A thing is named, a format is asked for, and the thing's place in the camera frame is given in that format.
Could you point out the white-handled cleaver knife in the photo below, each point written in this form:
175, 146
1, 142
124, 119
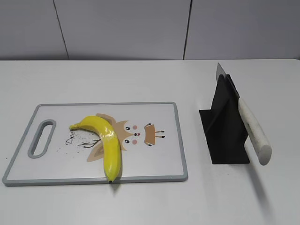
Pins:
255, 132

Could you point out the yellow plastic banana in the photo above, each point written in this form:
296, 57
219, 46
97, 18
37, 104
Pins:
109, 148

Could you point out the white grey cutting board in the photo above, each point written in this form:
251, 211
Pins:
49, 153

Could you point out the black knife stand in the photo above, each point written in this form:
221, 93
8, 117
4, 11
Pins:
224, 129

